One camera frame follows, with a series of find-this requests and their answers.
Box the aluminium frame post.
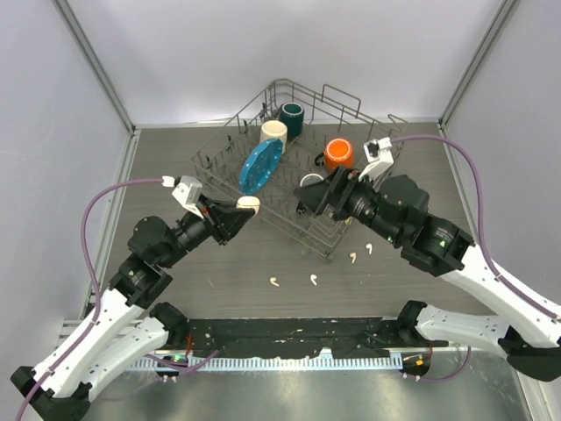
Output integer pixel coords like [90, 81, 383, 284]
[52, 0, 135, 134]
[438, 0, 520, 130]

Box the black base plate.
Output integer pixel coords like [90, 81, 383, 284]
[189, 318, 429, 360]

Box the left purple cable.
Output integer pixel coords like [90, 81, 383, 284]
[12, 177, 220, 421]

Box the left aluminium frame post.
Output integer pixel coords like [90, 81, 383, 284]
[52, 0, 135, 134]

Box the beige earbud charging case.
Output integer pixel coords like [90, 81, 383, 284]
[236, 196, 260, 214]

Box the blue polka dot plate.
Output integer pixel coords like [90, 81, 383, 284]
[238, 138, 283, 196]

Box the orange mug black handle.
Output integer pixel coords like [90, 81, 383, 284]
[314, 138, 354, 173]

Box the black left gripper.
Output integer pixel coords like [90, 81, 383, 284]
[160, 193, 254, 268]

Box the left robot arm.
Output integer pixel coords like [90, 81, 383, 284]
[11, 196, 260, 420]

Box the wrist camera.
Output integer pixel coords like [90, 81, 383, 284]
[359, 137, 394, 181]
[161, 175, 202, 218]

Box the white slotted cable duct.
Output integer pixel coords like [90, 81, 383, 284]
[138, 348, 404, 372]

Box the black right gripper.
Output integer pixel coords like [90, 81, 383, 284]
[294, 164, 403, 246]

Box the grey mug black handle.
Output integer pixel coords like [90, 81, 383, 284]
[296, 173, 323, 215]

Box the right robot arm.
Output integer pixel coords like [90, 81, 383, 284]
[294, 168, 560, 382]

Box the dark teal mug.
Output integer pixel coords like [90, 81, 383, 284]
[279, 102, 304, 139]

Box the grey wire dish rack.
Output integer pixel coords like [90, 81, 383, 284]
[191, 78, 408, 260]

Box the cream ribbed mug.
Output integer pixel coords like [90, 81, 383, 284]
[259, 119, 288, 153]

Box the right aluminium frame post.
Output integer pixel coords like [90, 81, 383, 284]
[438, 0, 520, 130]

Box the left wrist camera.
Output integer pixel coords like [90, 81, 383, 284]
[161, 175, 202, 218]

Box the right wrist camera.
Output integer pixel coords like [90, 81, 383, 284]
[359, 137, 394, 181]

